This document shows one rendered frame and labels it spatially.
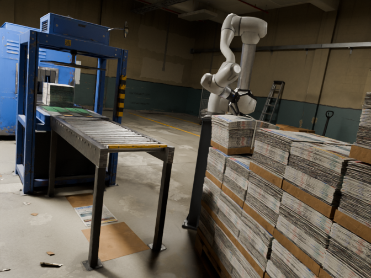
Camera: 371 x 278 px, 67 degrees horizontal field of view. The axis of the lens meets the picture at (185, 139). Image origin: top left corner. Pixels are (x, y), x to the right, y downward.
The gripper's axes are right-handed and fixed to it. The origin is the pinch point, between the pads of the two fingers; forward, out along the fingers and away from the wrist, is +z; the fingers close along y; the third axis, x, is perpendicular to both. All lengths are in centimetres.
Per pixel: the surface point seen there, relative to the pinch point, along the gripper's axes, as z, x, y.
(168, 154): -34, -11, 57
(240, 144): -0.6, 14.0, 26.8
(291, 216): -5, 85, 45
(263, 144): -14, 55, 22
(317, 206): -10, 98, 36
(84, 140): -88, -23, 75
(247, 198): -3, 50, 52
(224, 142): -9.5, 9.1, 30.1
